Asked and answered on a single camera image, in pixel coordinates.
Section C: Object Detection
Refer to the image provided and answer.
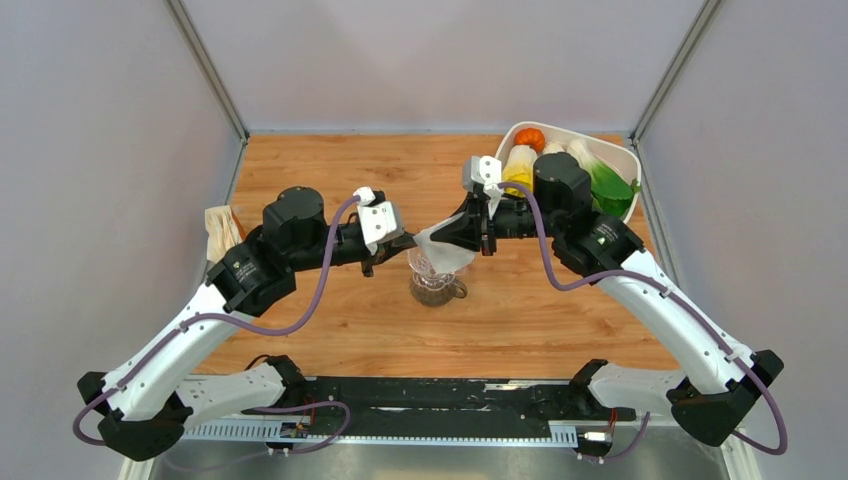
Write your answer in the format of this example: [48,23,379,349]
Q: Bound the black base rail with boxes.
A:
[281,376,636,439]

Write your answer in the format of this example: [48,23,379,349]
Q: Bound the clear glass dripper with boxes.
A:
[407,247,468,291]

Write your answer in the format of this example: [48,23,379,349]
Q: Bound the white paper coffee filter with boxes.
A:
[413,214,476,274]

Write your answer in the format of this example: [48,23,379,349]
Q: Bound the yellow toy cabbage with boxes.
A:
[502,145,538,191]

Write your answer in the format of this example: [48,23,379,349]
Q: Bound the stack of paper filters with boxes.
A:
[204,205,246,264]

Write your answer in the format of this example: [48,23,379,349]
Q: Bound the glass coffee server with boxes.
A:
[409,273,468,308]

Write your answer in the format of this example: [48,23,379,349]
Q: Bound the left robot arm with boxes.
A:
[77,186,414,461]

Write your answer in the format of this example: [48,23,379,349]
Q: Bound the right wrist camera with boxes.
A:
[462,156,503,219]

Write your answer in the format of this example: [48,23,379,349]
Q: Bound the green toy bok choy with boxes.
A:
[566,139,642,218]

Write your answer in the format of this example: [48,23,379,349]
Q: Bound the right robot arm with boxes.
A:
[415,152,784,447]

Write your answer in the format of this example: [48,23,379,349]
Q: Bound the orange toy pumpkin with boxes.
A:
[513,127,546,153]

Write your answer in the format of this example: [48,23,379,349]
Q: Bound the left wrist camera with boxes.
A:
[354,186,405,256]

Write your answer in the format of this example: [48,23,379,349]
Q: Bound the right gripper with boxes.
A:
[431,187,563,256]

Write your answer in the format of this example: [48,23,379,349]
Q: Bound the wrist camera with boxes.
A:
[462,156,503,219]
[354,186,405,256]

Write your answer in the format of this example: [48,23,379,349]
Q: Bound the white vegetable tray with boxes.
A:
[495,121,642,223]

